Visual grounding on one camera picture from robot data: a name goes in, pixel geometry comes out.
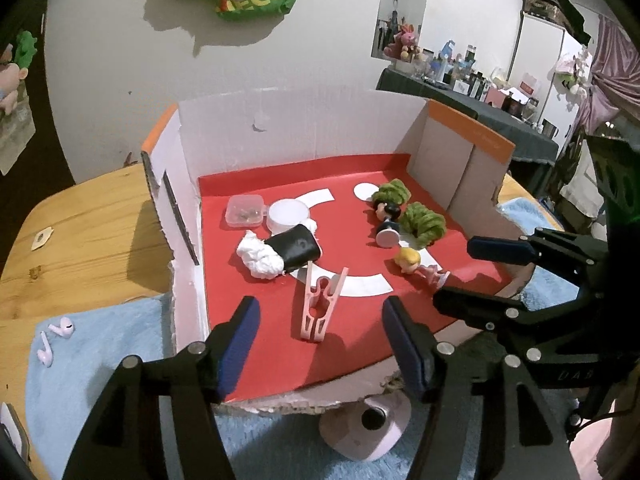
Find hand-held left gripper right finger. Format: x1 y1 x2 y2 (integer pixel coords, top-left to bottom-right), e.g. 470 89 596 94
382 296 576 480

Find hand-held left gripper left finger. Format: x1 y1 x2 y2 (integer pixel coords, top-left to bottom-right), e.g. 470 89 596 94
62 296 261 480

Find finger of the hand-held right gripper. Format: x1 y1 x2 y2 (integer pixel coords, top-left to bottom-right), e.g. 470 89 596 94
432 286 531 333
467 227 608 286

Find orange cardboard box red floor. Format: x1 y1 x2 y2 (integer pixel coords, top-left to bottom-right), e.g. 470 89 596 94
141 85 536 413

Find blonde toy doll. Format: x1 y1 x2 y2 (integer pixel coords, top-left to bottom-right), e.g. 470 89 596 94
394 246 451 288

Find pink clothes peg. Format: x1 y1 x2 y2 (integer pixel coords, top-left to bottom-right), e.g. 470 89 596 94
296 261 349 343

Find black and white cloth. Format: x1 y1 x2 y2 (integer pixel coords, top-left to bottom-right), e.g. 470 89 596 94
236 225 321 279

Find dark-haired toy figure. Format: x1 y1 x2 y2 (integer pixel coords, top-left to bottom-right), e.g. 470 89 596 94
375 201 403 250

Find clear plastic box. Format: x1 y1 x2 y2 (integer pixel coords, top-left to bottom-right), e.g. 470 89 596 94
223 195 266 228

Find white round lid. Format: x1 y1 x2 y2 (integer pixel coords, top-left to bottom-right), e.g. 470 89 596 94
266 199 313 236

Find white hanging cloth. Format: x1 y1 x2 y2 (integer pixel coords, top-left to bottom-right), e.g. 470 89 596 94
560 152 608 221

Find pink round device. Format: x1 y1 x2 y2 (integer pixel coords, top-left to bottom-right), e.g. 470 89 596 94
319 391 413 462

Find side table with dark cloth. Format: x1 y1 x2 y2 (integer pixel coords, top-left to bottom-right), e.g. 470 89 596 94
376 67 560 163

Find light blue fluffy mat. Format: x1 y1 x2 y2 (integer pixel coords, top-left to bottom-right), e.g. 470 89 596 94
25 195 581 480

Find row of bottles and boxes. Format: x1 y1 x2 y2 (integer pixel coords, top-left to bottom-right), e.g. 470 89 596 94
415 40 543 121

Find pink earbud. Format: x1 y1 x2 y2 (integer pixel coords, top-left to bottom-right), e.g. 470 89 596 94
47 316 76 338

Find white earbud pair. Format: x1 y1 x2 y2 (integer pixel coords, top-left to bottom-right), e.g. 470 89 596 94
36 334 55 368

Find artificial flowers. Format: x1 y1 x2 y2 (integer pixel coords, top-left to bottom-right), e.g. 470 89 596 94
552 45 593 96

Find white refrigerator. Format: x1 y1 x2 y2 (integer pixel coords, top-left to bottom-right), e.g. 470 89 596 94
510 12 586 131

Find purple curtain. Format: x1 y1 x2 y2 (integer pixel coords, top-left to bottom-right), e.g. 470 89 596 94
575 15 640 136

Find pink rabbit plush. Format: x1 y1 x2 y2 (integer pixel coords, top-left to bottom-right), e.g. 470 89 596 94
384 25 421 61

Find white square device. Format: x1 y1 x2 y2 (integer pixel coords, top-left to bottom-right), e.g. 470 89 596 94
0 402 31 466

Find dark suitcase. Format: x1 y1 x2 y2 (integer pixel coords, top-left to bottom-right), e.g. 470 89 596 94
522 0 598 43

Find pink plush toy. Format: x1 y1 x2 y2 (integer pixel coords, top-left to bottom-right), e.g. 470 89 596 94
0 62 23 116

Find green plush toy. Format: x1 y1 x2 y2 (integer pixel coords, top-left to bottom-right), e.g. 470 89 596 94
14 30 38 73

